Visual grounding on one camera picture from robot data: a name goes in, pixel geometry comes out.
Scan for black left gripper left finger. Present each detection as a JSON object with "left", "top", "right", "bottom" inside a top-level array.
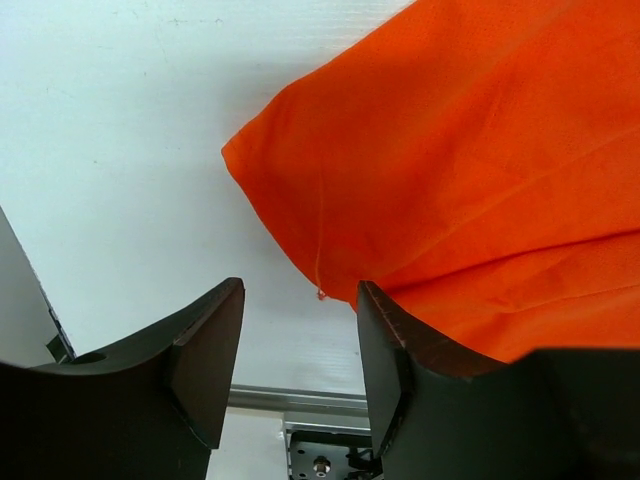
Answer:
[{"left": 1, "top": 278, "right": 245, "bottom": 479}]

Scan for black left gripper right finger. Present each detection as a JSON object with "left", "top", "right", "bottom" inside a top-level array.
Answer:
[{"left": 357, "top": 282, "right": 639, "bottom": 479}]

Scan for orange t shirt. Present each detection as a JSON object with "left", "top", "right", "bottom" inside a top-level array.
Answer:
[{"left": 222, "top": 1, "right": 639, "bottom": 361}]

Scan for aluminium table frame rail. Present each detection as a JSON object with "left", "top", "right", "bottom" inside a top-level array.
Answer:
[{"left": 1, "top": 215, "right": 367, "bottom": 417}]

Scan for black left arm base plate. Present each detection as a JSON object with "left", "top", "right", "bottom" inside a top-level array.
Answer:
[{"left": 287, "top": 431, "right": 384, "bottom": 480}]

